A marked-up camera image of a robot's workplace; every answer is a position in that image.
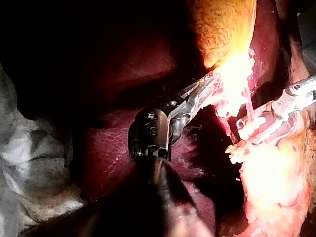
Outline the left arm instrument jaw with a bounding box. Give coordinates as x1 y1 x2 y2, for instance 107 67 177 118
188 79 224 117
177 71 222 100

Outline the left arm instrument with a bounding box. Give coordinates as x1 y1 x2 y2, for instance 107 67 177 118
127 97 198 162

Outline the right arm instrument jaw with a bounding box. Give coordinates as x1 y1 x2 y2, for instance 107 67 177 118
236 101 278 125
246 119 287 146

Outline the right arm instrument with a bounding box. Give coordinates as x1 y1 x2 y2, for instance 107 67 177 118
271 76 316 122

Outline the white clip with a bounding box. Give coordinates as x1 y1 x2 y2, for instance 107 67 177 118
236 116 268 140

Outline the gallbladder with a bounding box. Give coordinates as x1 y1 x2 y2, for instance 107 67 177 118
187 0 258 119

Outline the thin tube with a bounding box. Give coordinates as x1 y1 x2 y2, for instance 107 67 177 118
217 114 238 145
243 85 255 122

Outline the dark red liver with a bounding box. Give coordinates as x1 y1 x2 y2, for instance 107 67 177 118
69 0 309 237

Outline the pale fatty tissue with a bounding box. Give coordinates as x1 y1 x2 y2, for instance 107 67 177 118
226 128 316 237

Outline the white cloth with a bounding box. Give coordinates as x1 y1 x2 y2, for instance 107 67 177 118
0 61 86 237

